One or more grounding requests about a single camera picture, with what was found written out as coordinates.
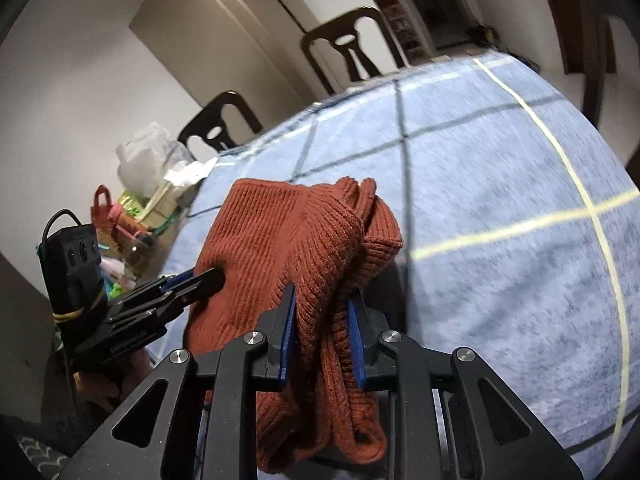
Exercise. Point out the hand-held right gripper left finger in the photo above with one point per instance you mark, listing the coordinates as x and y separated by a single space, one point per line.
287 325

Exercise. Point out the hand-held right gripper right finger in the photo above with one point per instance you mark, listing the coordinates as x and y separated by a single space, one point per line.
356 345

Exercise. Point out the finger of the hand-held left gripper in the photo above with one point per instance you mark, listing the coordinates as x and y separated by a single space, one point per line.
207 280
180 276

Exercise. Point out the rust red knit sweater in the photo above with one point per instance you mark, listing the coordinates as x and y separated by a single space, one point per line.
280 240

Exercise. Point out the person's left hand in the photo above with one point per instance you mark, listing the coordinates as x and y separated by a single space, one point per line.
100 387

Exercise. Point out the yellow rubber band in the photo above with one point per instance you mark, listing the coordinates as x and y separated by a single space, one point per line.
67 316

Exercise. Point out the green plastic toy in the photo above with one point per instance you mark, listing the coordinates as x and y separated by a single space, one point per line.
115 289

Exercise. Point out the glass jar with dark contents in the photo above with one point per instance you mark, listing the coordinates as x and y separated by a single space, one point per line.
137 255

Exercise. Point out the white plastic bag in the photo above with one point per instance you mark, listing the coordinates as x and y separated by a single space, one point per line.
145 155

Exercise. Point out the dark wooden chair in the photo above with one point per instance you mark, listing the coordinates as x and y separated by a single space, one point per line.
597 60
330 30
235 105

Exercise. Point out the blue checked tablecloth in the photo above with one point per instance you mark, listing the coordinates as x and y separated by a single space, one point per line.
500 185

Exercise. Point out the beige door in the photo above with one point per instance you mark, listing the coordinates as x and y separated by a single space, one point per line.
225 25

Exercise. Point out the brown wooden door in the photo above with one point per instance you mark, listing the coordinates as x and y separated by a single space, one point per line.
565 10

